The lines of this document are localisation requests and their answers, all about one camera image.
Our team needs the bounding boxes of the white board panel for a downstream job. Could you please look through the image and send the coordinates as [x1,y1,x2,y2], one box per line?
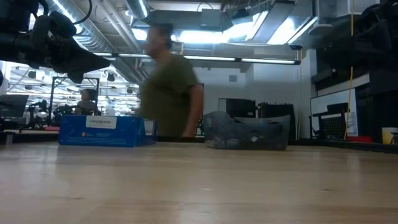
[310,88,359,136]

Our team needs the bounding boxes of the yellow cup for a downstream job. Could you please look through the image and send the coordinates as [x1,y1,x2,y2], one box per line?
[381,127,398,145]

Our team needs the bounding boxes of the red tray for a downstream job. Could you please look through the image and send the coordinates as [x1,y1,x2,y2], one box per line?
[350,135,374,144]

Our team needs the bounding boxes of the blue cardboard box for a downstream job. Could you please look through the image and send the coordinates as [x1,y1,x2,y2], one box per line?
[58,114,158,148]

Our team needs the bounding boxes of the black computer monitor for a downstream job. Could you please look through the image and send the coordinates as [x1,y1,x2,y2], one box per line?
[0,94,30,119]

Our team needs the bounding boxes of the seated person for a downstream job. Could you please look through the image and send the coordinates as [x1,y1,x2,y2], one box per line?
[73,88,100,116]

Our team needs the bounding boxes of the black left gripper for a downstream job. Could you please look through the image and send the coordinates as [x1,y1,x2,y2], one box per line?
[29,11,111,85]

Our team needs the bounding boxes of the long ceiling light fixture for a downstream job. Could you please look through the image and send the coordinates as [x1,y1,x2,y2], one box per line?
[92,52,302,66]

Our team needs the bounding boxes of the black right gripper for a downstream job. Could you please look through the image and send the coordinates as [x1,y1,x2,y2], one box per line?
[357,0,398,35]

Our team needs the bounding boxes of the black cabinet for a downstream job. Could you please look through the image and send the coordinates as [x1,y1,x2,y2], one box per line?
[225,98,257,119]

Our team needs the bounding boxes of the walking person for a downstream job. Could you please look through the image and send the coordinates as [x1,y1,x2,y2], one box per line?
[137,22,205,138]

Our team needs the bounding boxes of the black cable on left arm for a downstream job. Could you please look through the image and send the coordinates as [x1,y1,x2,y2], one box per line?
[72,0,93,26]

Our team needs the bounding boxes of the black metal frame rig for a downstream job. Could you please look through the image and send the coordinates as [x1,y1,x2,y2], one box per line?
[49,76,101,126]

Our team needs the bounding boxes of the grey translucent plastic bin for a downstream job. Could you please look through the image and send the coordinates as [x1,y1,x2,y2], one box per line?
[203,110,292,151]

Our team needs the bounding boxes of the black wire cart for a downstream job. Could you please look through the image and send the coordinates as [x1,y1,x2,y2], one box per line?
[308,102,349,141]

